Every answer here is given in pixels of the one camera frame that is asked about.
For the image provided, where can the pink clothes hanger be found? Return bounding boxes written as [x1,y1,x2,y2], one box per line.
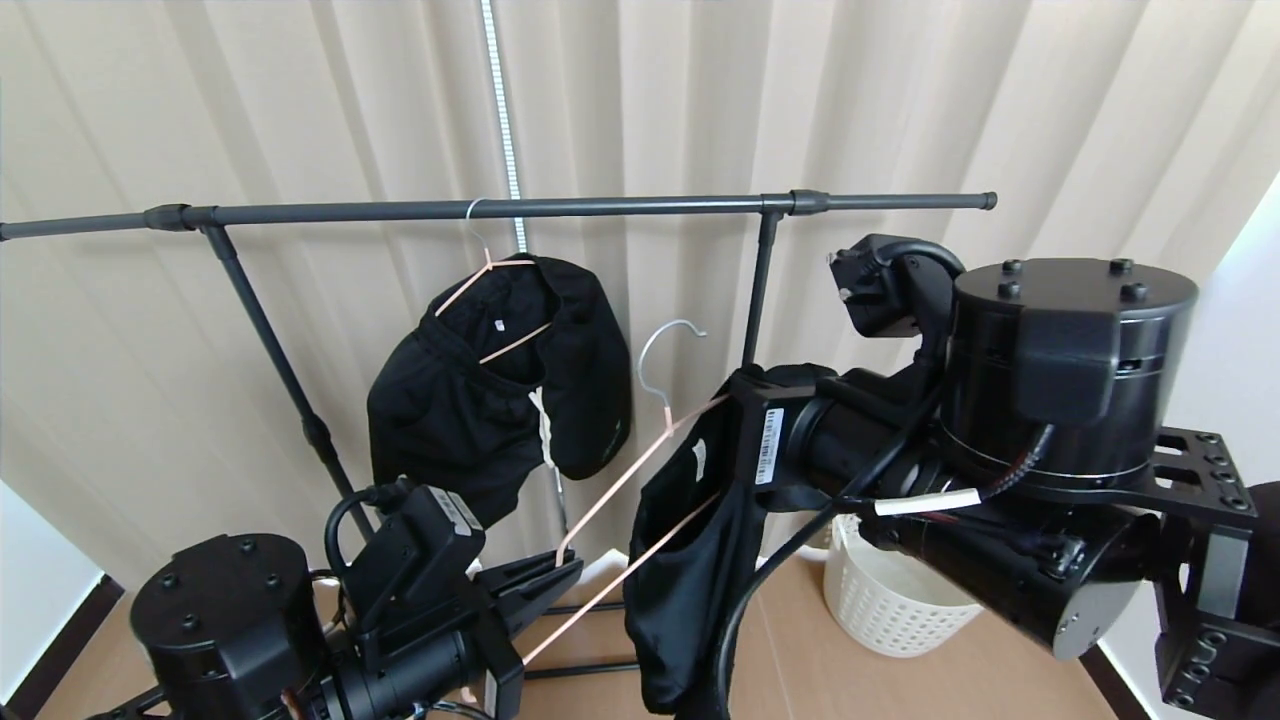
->
[435,198,553,366]
[460,320,736,701]

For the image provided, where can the beige curtain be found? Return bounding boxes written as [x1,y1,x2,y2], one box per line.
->
[0,0,1280,591]

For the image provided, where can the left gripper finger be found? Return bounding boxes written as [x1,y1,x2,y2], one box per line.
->
[498,558,586,643]
[478,548,581,598]

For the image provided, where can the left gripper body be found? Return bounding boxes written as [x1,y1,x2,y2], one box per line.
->
[320,583,528,720]

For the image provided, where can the black shorts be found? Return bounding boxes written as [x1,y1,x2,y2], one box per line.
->
[366,253,633,531]

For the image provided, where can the white laundry basket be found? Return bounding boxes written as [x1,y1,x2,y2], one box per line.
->
[822,512,986,658]

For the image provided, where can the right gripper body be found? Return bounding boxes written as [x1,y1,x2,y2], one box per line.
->
[743,365,953,508]

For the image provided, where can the black garment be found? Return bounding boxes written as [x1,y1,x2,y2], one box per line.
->
[623,365,841,716]

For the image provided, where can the black clothes rack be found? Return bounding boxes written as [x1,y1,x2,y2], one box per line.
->
[0,190,998,681]

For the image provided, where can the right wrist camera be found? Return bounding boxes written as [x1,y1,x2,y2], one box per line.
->
[828,235,966,341]

